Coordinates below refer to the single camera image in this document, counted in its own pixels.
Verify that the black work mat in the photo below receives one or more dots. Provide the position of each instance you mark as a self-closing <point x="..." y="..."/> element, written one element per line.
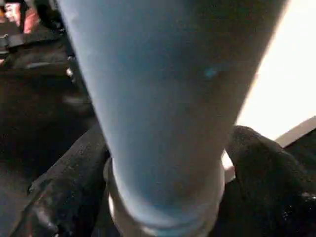
<point x="34" y="138"/>

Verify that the white plastic table top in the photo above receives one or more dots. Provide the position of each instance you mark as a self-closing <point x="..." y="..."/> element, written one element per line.
<point x="281" y="89"/>

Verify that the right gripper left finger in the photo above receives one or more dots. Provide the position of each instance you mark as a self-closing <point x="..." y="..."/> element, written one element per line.
<point x="69" y="192"/>

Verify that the white plastic table leg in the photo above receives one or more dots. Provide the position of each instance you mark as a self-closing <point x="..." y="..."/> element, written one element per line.
<point x="168" y="98"/>

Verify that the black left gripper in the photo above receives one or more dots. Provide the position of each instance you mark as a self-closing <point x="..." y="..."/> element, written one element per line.
<point x="29" y="29"/>

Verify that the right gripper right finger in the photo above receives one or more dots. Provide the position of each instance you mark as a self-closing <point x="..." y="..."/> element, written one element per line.
<point x="271" y="192"/>

